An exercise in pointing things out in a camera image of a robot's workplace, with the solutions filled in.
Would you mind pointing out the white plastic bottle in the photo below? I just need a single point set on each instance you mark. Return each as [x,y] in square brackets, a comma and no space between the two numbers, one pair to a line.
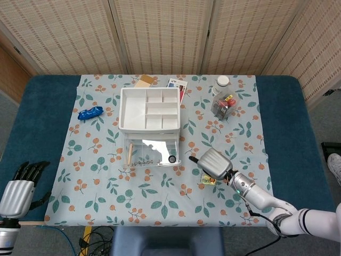
[221,83]

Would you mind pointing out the yellow colourful snack packet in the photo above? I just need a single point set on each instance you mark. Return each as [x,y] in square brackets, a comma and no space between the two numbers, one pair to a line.
[206,180]

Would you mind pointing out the white shoe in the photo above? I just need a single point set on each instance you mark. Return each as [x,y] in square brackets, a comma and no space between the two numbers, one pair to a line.
[335,166]

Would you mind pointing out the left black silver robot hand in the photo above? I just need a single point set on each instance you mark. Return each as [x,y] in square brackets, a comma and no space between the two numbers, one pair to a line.
[16,196]

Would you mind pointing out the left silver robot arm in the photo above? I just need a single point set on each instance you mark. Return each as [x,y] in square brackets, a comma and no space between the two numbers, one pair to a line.
[7,236]

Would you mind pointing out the black floor frame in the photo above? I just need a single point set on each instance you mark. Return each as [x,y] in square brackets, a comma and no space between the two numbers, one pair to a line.
[331,146]

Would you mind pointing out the dark blue table cover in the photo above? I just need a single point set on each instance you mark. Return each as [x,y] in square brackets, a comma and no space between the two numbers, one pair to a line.
[40,128]

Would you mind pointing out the clear plastic drawer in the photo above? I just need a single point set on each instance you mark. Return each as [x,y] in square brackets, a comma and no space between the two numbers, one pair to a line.
[145,156]

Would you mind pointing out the blue padded chair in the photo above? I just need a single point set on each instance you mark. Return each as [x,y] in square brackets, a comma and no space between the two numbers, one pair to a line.
[167,241]

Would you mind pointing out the wooden stick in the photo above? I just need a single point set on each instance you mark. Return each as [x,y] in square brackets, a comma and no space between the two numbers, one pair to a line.
[129,154]

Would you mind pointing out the printed paper leaflet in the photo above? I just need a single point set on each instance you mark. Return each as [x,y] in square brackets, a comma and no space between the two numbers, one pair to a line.
[179,86]

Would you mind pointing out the woven bamboo folding screen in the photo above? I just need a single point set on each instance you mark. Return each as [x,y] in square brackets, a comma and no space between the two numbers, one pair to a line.
[165,34]

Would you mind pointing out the floral berry print tablecloth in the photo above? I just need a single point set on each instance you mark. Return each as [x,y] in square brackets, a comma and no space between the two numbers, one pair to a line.
[149,197]

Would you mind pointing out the white compartment organizer tray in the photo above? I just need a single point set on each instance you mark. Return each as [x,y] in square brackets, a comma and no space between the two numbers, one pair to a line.
[133,109]

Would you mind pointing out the tan cardboard cards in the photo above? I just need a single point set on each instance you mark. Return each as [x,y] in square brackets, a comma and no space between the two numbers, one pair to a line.
[144,81]

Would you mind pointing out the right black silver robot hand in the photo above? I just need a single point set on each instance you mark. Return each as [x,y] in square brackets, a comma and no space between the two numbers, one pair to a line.
[215,164]

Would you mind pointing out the blue plastic packet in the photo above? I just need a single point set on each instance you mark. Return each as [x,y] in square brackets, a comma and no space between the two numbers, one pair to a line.
[90,113]

